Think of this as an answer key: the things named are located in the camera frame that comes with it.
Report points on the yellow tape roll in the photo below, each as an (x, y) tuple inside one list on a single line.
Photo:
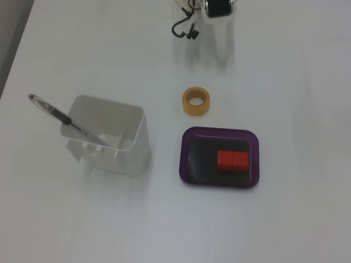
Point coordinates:
[(189, 105)]

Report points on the black ballpoint pen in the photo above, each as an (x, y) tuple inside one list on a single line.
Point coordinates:
[(60, 116)]

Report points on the red rectangular block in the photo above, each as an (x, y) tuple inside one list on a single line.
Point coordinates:
[(233, 161)]

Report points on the white plastic pen holder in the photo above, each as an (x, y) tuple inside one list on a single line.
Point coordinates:
[(137, 153)]

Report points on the purple metal tray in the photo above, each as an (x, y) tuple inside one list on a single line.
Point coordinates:
[(189, 175)]

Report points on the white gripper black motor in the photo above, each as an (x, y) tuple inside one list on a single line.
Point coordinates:
[(218, 7)]

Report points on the small black camera module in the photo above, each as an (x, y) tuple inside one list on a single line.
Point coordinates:
[(192, 33)]

